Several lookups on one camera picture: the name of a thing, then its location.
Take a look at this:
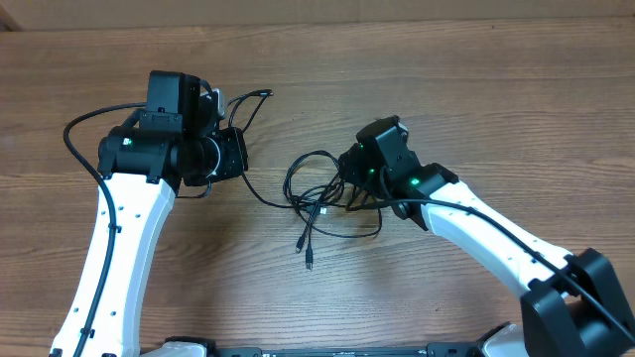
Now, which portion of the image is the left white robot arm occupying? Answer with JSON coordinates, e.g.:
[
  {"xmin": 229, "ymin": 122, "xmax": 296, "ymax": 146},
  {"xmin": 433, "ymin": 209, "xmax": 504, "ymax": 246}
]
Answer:
[{"xmin": 50, "ymin": 70, "xmax": 248, "ymax": 356}]

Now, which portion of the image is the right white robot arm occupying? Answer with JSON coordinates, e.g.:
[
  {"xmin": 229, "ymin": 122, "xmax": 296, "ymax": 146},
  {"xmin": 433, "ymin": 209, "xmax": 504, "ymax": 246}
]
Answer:
[{"xmin": 338, "ymin": 116, "xmax": 634, "ymax": 356}]

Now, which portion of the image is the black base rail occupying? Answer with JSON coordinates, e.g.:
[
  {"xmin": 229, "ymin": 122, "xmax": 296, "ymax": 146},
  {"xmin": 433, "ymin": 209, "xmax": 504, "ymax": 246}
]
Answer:
[{"xmin": 138, "ymin": 321, "xmax": 517, "ymax": 357}]

